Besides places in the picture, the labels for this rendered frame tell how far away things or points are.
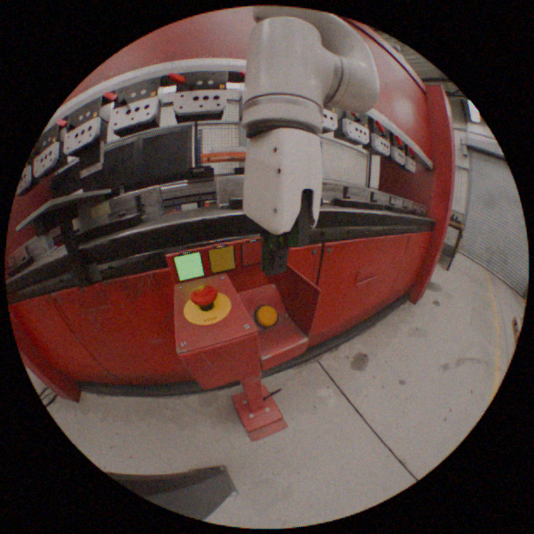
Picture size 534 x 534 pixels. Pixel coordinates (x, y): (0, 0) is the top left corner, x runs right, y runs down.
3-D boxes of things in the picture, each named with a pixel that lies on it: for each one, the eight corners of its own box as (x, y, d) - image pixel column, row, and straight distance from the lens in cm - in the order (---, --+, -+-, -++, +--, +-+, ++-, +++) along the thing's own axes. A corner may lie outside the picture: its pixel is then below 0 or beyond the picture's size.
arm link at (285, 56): (313, 125, 26) (243, 118, 24) (314, 56, 32) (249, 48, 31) (345, 108, 19) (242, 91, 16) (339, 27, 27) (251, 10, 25)
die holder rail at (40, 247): (13, 274, 129) (7, 257, 129) (19, 269, 131) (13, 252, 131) (49, 254, 85) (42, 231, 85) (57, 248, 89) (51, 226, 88)
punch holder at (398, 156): (393, 159, 106) (393, 132, 111) (381, 158, 110) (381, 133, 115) (404, 166, 119) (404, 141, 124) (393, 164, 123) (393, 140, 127)
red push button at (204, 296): (197, 322, 24) (190, 302, 22) (193, 304, 27) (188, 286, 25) (224, 315, 24) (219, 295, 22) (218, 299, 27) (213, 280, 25)
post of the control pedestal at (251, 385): (252, 413, 84) (233, 355, 33) (248, 403, 85) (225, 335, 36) (263, 408, 84) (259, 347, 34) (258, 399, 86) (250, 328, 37)
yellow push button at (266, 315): (258, 329, 32) (262, 328, 30) (251, 311, 32) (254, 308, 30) (276, 323, 33) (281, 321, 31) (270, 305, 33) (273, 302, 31)
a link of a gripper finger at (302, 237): (287, 162, 17) (266, 192, 21) (316, 237, 14) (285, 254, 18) (297, 164, 18) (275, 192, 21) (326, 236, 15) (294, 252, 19)
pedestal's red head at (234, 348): (204, 390, 31) (153, 317, 17) (190, 327, 40) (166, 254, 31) (305, 352, 34) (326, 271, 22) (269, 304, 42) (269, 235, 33)
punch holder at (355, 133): (347, 134, 75) (344, 100, 81) (332, 137, 80) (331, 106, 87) (368, 145, 86) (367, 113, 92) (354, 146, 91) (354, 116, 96)
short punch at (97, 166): (79, 178, 69) (78, 151, 72) (82, 178, 71) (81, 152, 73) (100, 168, 63) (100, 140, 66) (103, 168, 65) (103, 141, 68)
